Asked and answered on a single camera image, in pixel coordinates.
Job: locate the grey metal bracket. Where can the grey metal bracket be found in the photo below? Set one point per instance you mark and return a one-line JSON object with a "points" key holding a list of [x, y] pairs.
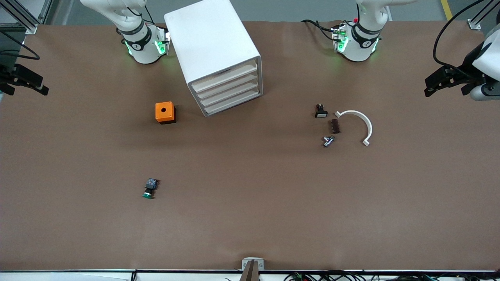
{"points": [[252, 260]]}

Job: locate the silver metal fitting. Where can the silver metal fitting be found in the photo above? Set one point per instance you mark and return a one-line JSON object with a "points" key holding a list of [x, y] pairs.
{"points": [[328, 141]]}

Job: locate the white curved plastic bracket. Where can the white curved plastic bracket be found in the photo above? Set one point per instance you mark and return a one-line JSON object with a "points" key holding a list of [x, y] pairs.
{"points": [[365, 121]]}

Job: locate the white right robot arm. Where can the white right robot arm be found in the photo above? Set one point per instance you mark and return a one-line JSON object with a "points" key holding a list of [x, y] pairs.
{"points": [[142, 50]]}

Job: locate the brown terminal block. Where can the brown terminal block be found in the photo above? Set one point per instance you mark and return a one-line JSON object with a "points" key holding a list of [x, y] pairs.
{"points": [[334, 126]]}

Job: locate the white drawer cabinet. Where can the white drawer cabinet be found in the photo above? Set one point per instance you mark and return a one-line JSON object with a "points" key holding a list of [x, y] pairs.
{"points": [[211, 39]]}

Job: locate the orange box with hole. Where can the orange box with hole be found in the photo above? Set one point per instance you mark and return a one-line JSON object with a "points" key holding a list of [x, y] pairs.
{"points": [[164, 111]]}

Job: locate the green push button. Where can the green push button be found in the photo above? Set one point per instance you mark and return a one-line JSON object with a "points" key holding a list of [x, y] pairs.
{"points": [[150, 187]]}

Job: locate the black white push-button switch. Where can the black white push-button switch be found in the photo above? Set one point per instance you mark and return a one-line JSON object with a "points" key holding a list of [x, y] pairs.
{"points": [[321, 113]]}

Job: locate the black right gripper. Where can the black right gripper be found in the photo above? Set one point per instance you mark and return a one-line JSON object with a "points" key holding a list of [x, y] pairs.
{"points": [[8, 74]]}

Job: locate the white plastic drawer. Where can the white plastic drawer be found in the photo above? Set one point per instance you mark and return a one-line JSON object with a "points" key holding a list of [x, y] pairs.
{"points": [[229, 92], [232, 100], [227, 84], [225, 76]]}

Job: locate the white panel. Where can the white panel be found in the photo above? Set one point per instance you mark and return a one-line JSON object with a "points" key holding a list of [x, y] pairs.
{"points": [[58, 277]]}

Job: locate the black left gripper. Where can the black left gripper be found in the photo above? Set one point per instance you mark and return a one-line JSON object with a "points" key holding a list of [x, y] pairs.
{"points": [[467, 69]]}

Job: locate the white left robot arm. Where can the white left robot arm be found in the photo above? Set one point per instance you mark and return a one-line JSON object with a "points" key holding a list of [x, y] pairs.
{"points": [[357, 47]]}

